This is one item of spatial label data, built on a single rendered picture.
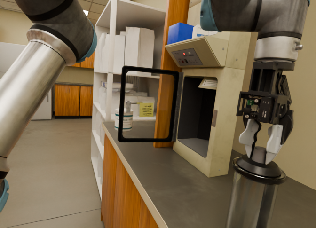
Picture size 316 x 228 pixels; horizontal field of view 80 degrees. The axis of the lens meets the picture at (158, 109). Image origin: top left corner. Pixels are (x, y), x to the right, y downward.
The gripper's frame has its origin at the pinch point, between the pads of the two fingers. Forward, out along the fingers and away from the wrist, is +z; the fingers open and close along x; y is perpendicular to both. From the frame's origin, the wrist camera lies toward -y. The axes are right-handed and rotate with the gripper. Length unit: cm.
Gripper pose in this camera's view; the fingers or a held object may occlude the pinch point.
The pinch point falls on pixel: (260, 154)
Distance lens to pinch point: 49.7
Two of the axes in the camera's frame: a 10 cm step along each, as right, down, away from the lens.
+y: -7.6, 0.3, -6.5
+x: 6.4, 1.8, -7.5
